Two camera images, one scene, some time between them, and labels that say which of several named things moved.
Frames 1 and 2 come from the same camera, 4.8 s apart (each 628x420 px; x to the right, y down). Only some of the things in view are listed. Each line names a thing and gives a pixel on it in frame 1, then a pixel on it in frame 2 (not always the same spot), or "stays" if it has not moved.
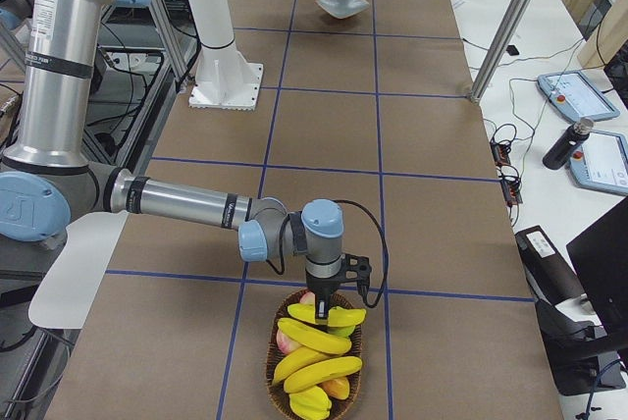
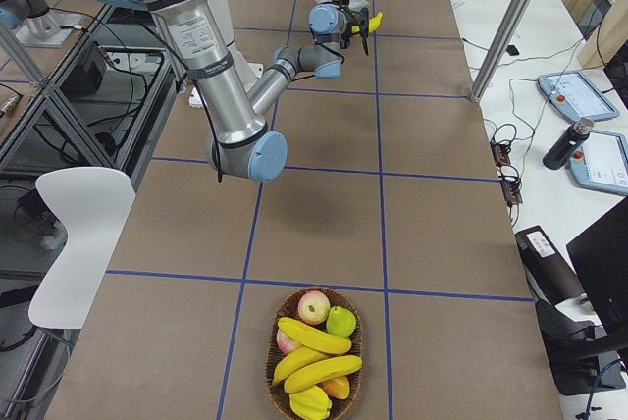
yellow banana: x=313 y=336 stays
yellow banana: x=337 y=316 to x=374 y=22
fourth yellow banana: x=310 y=376 stays
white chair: x=65 y=295 stays
